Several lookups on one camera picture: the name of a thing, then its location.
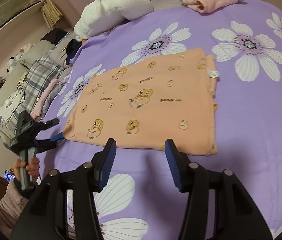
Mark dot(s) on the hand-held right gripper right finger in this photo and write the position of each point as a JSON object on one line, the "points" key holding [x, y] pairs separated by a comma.
{"points": [[174, 167]]}

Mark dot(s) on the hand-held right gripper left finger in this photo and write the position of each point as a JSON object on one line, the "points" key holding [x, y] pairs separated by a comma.
{"points": [[106, 167]]}

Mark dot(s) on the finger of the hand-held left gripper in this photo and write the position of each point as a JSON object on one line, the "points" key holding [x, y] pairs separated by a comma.
{"points": [[51, 123], [56, 138]]}

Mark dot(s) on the orange cartoon print shirt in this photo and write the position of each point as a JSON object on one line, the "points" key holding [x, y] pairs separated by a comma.
{"points": [[143, 100]]}

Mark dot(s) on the person's left forearm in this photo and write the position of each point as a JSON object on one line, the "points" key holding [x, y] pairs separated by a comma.
{"points": [[6, 205]]}

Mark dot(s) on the person's left hand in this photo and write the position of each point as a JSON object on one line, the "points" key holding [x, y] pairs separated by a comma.
{"points": [[33, 167]]}

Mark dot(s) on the light pink folded garment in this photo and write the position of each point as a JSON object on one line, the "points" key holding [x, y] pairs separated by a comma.
{"points": [[40, 105]]}

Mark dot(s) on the grey folded garment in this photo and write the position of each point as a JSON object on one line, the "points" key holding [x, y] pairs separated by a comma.
{"points": [[52, 97]]}

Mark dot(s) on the white printed garment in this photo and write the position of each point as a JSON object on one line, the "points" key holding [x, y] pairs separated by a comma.
{"points": [[12, 105]]}

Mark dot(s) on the lit phone screen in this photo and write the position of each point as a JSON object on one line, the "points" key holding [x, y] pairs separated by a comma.
{"points": [[9, 175]]}

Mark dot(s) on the cream ruffled cloth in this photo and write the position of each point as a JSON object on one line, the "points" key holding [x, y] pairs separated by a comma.
{"points": [[22, 80]]}

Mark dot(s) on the beige headboard cushion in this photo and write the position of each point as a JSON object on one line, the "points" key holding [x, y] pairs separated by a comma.
{"points": [[8, 85]]}

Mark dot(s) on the grey pillow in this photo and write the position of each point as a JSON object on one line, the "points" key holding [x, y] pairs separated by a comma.
{"points": [[58, 55]]}

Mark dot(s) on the black and white plush toy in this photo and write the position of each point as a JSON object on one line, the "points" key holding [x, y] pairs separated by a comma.
{"points": [[12, 62]]}

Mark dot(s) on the beige pillow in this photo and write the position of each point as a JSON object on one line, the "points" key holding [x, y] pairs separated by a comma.
{"points": [[36, 52]]}

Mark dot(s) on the dark navy clothing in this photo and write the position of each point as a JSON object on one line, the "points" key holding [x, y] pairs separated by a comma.
{"points": [[72, 50]]}

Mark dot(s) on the purple floral blanket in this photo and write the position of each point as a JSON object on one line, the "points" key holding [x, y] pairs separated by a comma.
{"points": [[243, 130]]}

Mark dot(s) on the cream plush toy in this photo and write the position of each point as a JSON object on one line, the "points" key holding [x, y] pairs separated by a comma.
{"points": [[26, 48]]}

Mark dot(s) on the dark brown cloth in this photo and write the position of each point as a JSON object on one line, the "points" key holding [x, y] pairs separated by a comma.
{"points": [[53, 35]]}

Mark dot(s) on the yellow fringed curtain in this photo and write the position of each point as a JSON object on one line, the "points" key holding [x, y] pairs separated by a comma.
{"points": [[52, 13]]}

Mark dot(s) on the white fluffy blanket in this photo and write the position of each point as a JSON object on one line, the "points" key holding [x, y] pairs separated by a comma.
{"points": [[106, 10]]}

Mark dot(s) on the pink folded fleece garment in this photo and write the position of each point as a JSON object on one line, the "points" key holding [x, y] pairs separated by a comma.
{"points": [[216, 2]]}

